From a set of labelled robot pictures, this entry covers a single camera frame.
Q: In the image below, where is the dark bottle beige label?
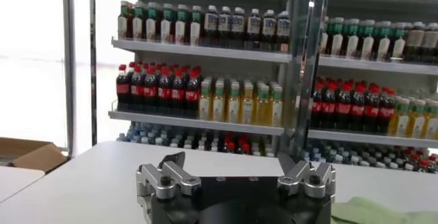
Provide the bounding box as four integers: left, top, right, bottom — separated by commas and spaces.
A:
421, 23, 438, 64
405, 22, 426, 62

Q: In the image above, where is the dark bottle white blue label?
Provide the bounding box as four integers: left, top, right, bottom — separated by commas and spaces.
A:
218, 5, 232, 47
231, 6, 246, 49
261, 9, 276, 51
246, 8, 262, 50
204, 5, 219, 47
275, 10, 292, 53

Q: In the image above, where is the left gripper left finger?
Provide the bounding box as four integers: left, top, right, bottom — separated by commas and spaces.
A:
136, 151, 202, 201

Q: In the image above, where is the black window frame post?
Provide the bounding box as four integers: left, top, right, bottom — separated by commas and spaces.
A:
89, 0, 99, 146

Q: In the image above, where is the yellow juice bottle green cap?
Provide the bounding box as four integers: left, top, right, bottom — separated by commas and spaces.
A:
424, 101, 438, 140
212, 81, 227, 122
241, 83, 256, 125
410, 99, 427, 139
198, 80, 213, 121
227, 82, 242, 123
255, 84, 270, 126
270, 86, 284, 127
389, 98, 411, 137

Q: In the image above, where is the brown cardboard box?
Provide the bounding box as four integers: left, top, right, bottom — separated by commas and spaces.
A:
0, 137, 69, 173

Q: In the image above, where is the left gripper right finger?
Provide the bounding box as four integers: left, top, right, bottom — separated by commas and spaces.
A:
276, 152, 337, 199

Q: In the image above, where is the cola bottle red cap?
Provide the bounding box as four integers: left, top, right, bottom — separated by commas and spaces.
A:
349, 84, 366, 132
129, 65, 144, 112
157, 68, 172, 115
185, 71, 202, 119
116, 64, 130, 112
335, 83, 352, 131
321, 82, 338, 129
364, 86, 381, 133
310, 81, 324, 129
143, 66, 158, 113
170, 70, 187, 116
378, 87, 396, 134

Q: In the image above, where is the grey metal shelf rack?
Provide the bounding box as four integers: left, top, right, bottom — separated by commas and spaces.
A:
108, 0, 309, 160
294, 0, 438, 175

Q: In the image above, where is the light green t-shirt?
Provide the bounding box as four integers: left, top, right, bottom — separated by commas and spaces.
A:
330, 196, 438, 224

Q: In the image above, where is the grey window frame post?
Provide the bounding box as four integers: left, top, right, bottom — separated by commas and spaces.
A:
62, 0, 77, 158

